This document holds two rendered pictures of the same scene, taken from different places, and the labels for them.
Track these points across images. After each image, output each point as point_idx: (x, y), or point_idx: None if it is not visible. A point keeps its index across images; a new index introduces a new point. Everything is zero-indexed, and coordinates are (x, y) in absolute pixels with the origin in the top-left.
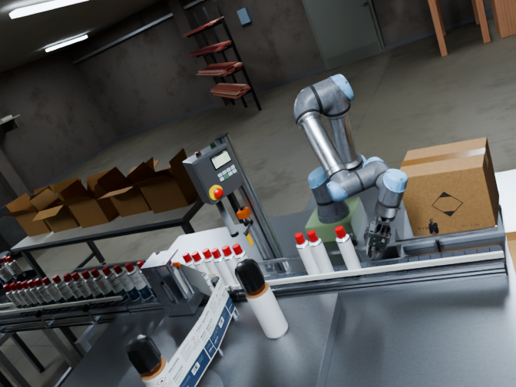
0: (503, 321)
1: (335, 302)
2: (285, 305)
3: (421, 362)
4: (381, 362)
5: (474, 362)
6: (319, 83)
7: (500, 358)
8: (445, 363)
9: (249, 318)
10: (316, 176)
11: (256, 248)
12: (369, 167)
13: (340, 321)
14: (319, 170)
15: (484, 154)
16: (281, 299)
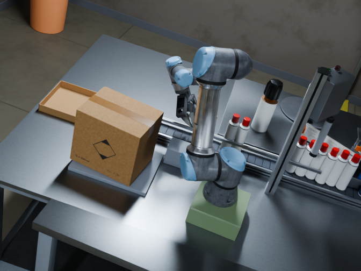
0: (131, 97)
1: (219, 127)
2: (256, 141)
3: (177, 98)
4: (196, 104)
5: (153, 89)
6: (225, 48)
7: (142, 86)
8: (166, 93)
9: (282, 144)
10: (235, 149)
11: (310, 236)
12: (189, 68)
13: (217, 130)
14: (232, 156)
15: (94, 94)
16: (260, 146)
